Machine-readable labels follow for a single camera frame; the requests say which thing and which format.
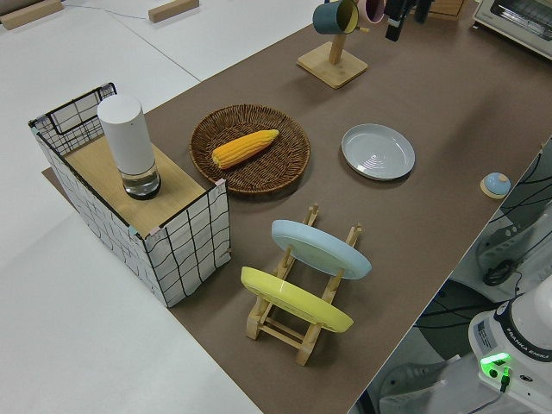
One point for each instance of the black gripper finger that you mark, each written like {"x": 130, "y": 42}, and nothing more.
{"x": 422, "y": 10}
{"x": 394, "y": 21}

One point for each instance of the gray plate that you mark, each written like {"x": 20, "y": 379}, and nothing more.
{"x": 377, "y": 151}

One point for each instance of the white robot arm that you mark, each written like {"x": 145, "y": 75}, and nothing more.
{"x": 530, "y": 319}

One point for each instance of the light blue plate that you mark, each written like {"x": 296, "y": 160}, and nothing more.
{"x": 319, "y": 250}

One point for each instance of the yellow plate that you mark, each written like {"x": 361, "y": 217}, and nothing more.
{"x": 293, "y": 299}

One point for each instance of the pink mug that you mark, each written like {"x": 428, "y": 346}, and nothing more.
{"x": 373, "y": 10}

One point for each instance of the dark blue mug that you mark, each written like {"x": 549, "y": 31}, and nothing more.
{"x": 328, "y": 17}

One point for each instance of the wooden mug tree stand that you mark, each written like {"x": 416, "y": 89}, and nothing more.
{"x": 332, "y": 69}

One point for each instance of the cream toaster oven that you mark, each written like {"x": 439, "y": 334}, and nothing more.
{"x": 517, "y": 21}

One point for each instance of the blue bell on wooden base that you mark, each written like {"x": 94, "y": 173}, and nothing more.
{"x": 497, "y": 183}

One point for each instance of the brown wicker basket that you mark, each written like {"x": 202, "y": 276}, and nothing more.
{"x": 276, "y": 172}

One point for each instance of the yellow corn cob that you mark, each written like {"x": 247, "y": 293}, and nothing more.
{"x": 241, "y": 148}

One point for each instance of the brown table mat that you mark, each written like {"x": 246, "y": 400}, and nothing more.
{"x": 388, "y": 237}

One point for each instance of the wooden block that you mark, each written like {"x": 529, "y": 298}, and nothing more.
{"x": 30, "y": 13}
{"x": 172, "y": 10}

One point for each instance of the wooden dish rack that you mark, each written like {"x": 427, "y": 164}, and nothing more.
{"x": 254, "y": 328}

